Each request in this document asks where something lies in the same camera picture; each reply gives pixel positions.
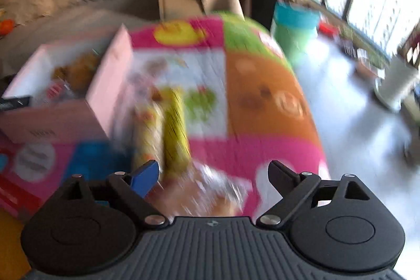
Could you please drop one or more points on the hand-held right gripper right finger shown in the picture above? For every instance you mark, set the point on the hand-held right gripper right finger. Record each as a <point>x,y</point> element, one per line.
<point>282,176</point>

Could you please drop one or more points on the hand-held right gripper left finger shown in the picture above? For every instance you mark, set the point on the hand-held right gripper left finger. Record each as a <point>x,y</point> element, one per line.
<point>144,178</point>

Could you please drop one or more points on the yellow patterned snack packet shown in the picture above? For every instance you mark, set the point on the yellow patterned snack packet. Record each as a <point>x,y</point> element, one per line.
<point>148,132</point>

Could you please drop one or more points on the pink cardboard box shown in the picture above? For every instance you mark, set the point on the pink cardboard box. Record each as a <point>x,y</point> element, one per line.
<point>59,122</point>

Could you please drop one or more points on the yellow green snack packet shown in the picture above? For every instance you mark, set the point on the yellow green snack packet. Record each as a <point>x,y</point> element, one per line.
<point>177,132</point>

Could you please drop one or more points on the bread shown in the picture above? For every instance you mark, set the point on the bread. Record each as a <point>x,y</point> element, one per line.
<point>210,198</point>

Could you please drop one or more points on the colourful play mat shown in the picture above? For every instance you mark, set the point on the colourful play mat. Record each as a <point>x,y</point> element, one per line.
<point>262,122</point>

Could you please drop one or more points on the orange ball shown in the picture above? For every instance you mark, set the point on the orange ball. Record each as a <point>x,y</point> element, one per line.
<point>6,27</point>

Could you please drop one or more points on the grey covered sofa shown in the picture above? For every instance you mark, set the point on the grey covered sofa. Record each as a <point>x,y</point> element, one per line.
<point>82,7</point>

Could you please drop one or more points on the green plastic basin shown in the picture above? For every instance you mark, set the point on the green plastic basin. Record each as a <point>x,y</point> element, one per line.
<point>292,43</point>

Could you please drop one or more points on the tall white pot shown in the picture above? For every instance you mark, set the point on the tall white pot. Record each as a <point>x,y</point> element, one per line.
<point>393,83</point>

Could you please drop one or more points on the red plastic basin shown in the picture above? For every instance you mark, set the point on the red plastic basin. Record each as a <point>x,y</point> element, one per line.
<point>328,29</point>

